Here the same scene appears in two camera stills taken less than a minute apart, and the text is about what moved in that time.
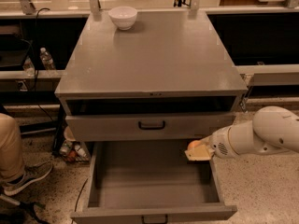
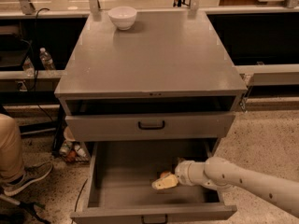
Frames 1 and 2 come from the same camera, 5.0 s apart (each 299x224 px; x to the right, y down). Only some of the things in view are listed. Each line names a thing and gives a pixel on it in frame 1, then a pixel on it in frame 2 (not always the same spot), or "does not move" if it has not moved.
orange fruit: [192, 144] to [164, 174]
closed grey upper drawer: [148, 127] does not move
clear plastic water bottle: [47, 59] does not move
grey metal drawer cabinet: [167, 78] does not move
